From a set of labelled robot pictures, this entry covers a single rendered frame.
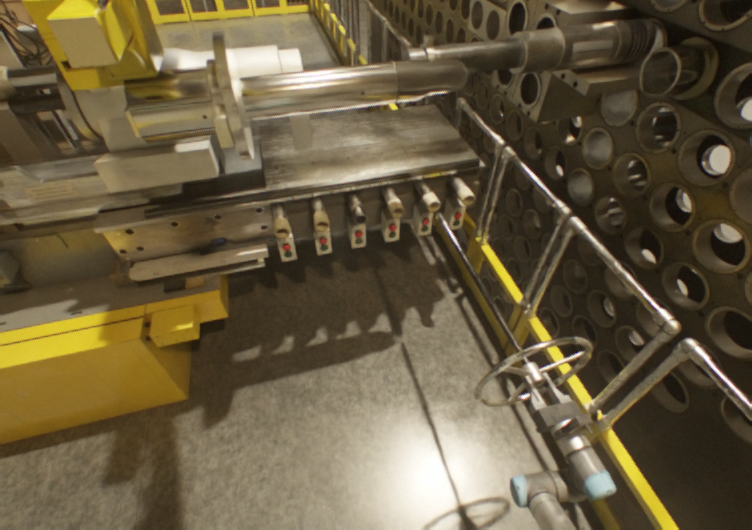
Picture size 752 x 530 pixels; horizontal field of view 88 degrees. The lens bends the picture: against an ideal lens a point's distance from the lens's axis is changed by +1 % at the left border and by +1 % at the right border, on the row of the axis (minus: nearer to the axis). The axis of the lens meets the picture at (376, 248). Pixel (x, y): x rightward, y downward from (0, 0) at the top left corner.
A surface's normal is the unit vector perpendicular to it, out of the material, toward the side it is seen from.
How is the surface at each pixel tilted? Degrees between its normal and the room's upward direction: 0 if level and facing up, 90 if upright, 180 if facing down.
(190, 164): 90
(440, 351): 0
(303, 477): 0
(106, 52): 90
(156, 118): 90
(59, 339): 0
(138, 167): 90
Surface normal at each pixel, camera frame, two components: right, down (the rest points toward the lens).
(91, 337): 0.00, -0.70
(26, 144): 0.26, 0.69
